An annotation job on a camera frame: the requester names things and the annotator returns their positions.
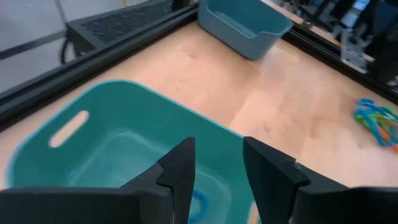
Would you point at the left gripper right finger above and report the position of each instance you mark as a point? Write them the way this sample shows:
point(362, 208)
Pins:
point(267, 174)

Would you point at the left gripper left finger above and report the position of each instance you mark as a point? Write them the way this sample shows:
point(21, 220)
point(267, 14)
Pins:
point(180, 161)

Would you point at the blue rubber band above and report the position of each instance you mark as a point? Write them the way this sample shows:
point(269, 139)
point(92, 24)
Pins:
point(205, 205)
point(374, 129)

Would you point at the teal plastic basket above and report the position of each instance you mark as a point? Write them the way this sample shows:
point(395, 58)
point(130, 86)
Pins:
point(124, 124)

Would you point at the blue-grey plastic basket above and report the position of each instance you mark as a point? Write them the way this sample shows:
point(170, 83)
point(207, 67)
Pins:
point(248, 46)

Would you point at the black computer case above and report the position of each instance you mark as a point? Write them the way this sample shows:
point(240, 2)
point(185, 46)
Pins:
point(124, 21)

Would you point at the silver base bracket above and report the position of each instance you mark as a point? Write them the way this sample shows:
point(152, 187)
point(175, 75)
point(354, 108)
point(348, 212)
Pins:
point(353, 56)

